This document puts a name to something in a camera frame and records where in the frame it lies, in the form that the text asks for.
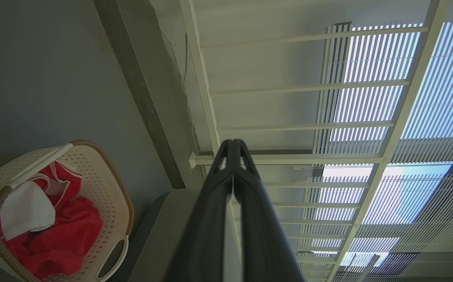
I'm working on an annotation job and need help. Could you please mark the grey fabric sofa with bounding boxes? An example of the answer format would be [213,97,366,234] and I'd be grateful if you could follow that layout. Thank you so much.
[109,188,243,282]

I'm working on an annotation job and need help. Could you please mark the cream perforated laundry basket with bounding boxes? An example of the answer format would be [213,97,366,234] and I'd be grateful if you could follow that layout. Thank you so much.
[0,140,135,282]

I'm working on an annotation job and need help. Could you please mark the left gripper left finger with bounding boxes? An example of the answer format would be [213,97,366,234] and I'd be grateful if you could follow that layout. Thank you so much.
[167,139,235,282]

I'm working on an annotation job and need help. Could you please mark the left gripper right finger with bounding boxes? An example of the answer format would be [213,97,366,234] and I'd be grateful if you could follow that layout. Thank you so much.
[232,139,304,282]

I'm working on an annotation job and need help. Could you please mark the white metal railing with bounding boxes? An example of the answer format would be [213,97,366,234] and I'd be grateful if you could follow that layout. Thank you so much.
[179,0,452,282]

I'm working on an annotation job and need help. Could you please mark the white slatted window blinds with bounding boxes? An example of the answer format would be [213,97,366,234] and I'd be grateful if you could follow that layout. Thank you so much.
[301,20,453,282]

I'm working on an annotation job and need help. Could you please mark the red and white garment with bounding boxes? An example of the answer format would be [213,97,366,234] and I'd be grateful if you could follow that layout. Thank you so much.
[0,196,104,281]

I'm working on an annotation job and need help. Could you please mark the red garment with white trim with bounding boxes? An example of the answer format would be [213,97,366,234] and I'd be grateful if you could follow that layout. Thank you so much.
[29,160,83,208]

